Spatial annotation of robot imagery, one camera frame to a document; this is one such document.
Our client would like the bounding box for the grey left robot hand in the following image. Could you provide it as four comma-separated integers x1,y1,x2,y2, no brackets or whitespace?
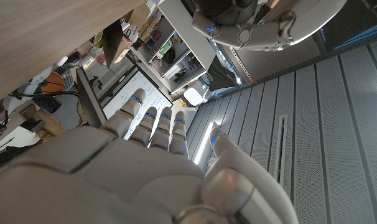
191,0,348,52

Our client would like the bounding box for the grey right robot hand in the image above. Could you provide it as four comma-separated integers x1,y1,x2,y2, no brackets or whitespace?
0,88,300,224

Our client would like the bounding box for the white air purifier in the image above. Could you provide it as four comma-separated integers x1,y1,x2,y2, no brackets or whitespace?
184,81,211,106

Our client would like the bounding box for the long ceiling air vent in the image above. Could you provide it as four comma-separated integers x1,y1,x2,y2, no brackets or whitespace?
274,114,289,187

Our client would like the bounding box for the white shelf unit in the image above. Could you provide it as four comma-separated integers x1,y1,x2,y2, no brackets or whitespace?
129,0,217,94

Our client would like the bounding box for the long ceiling light strip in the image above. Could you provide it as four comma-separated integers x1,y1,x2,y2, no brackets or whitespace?
193,121,214,165

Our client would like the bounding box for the printed cardboard box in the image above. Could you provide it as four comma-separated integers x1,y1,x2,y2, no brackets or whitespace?
140,9,163,41

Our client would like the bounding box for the black cup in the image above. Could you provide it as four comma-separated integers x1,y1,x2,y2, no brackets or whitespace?
32,95,62,114

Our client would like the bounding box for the orange basketball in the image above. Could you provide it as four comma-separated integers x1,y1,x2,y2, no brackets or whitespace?
40,72,65,94

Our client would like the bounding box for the small wooden box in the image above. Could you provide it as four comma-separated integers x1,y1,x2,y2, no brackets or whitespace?
113,35,133,65

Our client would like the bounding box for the perforated metal rail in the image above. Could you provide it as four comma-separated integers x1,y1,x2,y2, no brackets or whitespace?
230,46,254,84

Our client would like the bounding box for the whiteboard with black frame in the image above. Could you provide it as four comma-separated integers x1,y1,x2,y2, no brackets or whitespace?
103,70,173,141

